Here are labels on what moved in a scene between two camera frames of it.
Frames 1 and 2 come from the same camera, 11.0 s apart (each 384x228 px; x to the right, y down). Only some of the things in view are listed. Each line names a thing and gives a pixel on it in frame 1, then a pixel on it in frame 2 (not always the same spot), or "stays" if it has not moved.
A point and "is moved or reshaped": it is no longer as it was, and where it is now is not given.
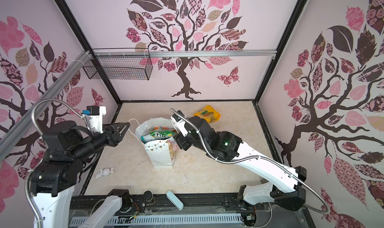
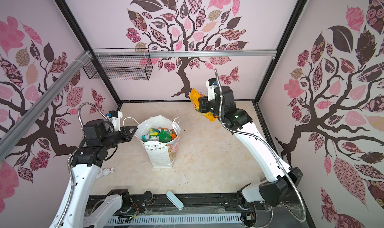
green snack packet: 163,134 is moved or reshaped
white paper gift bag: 161,153 stays
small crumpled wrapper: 105,171 stays
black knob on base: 148,196 stays
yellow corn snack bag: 208,113 is moved or reshaped
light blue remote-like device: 174,200 stays
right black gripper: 180,140 to 204,102
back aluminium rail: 184,53 stays
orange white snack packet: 160,127 is moved or reshaped
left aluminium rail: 11,136 stays
